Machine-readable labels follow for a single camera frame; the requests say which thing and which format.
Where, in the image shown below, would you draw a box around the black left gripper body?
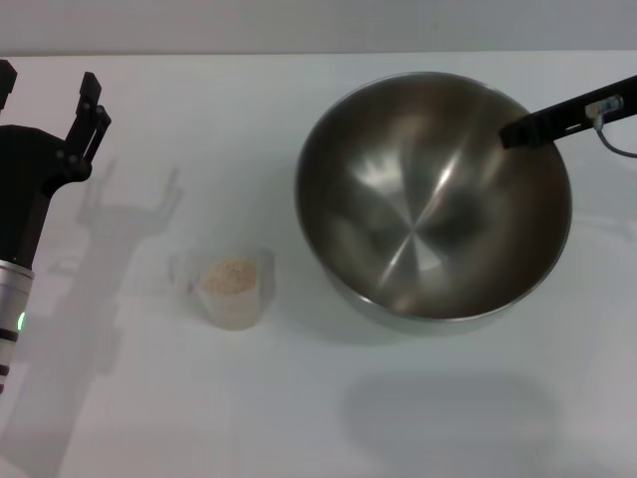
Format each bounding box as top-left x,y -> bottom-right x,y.
0,125 -> 94,273

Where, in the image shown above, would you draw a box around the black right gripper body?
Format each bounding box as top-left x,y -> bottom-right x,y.
561,74 -> 637,138

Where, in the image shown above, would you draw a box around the stainless steel mixing bowl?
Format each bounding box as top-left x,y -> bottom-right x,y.
296,72 -> 574,337

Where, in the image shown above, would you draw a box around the white rice grains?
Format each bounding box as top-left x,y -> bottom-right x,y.
199,256 -> 258,296

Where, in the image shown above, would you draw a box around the clear plastic measuring cup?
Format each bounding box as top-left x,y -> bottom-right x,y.
168,248 -> 277,332

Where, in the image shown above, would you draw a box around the grey right gripper cable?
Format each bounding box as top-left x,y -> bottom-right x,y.
585,96 -> 637,159

